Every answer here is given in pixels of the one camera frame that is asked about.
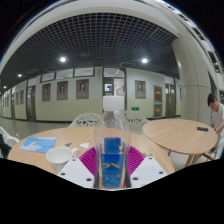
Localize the white perforated plastic chair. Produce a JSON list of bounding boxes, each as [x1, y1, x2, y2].
[[123, 109, 150, 126], [0, 125, 20, 159], [68, 112, 103, 128]]

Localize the round ceiling lights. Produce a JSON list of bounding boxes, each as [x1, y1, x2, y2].
[[16, 56, 149, 79]]

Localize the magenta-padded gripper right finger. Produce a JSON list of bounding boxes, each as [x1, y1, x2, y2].
[[125, 145, 168, 190]]

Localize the row of framed wall portraits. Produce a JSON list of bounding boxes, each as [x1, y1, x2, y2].
[[14, 79, 148, 106]]

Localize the white ceramic mug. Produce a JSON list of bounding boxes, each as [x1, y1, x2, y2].
[[45, 146, 80, 174]]

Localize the round wooden side table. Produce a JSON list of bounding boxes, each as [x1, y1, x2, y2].
[[142, 118, 219, 168]]

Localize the person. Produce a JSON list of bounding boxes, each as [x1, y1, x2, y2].
[[206, 92, 224, 141]]

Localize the clear bottle with blue label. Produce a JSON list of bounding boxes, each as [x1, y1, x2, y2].
[[93, 95, 132, 190]]

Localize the black bag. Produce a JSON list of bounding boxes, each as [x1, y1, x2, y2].
[[0, 133, 9, 158]]

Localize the open dark green door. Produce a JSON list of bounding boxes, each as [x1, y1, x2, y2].
[[102, 77, 128, 111]]

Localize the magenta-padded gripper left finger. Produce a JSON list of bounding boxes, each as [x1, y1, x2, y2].
[[57, 146, 98, 190]]

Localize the wooden folding chair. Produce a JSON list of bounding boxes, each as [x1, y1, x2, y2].
[[203, 138, 224, 163]]

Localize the light blue booklet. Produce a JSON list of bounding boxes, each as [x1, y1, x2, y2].
[[19, 136, 57, 154]]

